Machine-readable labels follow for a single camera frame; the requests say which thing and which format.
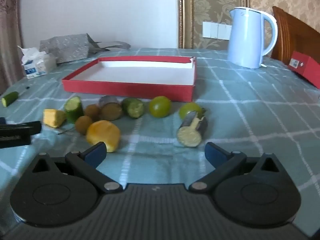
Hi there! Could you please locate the wooden headboard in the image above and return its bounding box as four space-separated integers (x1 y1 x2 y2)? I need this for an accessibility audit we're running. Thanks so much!
271 6 320 66

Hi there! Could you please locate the large yellow mango piece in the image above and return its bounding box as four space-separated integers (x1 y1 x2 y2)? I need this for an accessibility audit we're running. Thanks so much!
86 120 122 153

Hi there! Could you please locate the grey patterned gift bag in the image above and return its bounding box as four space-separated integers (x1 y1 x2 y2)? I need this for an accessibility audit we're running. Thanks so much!
39 33 131 64

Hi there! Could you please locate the green checked tablecloth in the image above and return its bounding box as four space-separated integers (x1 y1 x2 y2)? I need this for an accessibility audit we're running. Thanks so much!
0 47 320 232

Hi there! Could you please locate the brown patterned curtain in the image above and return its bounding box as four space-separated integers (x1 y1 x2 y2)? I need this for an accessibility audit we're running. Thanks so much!
0 0 25 96

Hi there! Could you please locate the red shallow cardboard box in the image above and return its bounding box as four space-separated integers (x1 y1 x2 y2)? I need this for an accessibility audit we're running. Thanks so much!
62 56 197 103

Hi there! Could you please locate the small cucumber end piece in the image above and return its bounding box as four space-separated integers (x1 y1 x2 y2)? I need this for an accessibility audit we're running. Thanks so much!
1 91 20 108

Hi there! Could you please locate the round green plum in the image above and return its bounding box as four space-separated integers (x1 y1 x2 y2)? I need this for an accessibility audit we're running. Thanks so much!
178 102 207 120
149 96 172 118

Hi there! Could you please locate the brown longan with stem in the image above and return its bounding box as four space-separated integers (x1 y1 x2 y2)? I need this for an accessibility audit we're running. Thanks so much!
57 115 93 136

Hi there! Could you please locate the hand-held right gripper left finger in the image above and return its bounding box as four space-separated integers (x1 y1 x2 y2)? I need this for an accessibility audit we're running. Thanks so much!
28 141 123 194

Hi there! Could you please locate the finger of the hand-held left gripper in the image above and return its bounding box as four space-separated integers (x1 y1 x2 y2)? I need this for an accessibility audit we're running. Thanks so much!
0 134 32 149
0 120 42 135

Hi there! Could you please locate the white wall switch panel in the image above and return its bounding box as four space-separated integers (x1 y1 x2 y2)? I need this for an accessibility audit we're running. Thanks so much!
202 21 232 40

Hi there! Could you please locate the small yellow mango piece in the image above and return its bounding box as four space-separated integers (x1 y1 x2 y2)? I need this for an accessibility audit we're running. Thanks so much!
43 109 66 128

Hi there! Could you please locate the green cucumber piece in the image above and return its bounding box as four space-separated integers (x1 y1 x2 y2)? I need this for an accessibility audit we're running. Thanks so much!
64 96 85 124
121 97 145 119

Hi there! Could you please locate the light blue electric kettle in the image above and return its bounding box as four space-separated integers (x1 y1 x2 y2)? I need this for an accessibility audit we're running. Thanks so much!
227 6 279 69

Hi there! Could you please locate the white tissue pack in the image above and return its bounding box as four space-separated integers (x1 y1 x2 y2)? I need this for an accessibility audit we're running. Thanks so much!
17 45 57 79

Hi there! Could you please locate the small red box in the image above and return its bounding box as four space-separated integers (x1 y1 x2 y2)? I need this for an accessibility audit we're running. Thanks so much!
289 50 320 90

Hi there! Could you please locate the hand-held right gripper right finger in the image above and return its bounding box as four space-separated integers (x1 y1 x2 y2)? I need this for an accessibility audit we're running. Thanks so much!
188 142 288 194

